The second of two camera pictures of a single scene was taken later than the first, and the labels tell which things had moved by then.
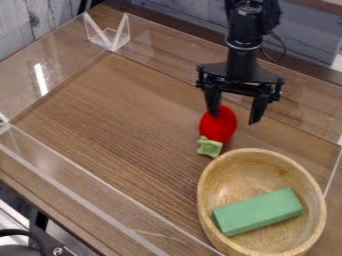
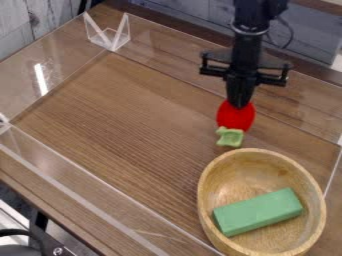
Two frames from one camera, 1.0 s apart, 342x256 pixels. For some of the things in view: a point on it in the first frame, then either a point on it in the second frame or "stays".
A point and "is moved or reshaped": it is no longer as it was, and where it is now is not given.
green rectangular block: x=257 y=212 stays
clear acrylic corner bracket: x=109 y=38 stays
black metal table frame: x=43 y=243 stays
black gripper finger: x=214 y=99 -> x=237 y=90
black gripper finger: x=260 y=106 -> x=245 y=88
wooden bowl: x=244 y=175 stays
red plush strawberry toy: x=219 y=127 is moved or reshaped
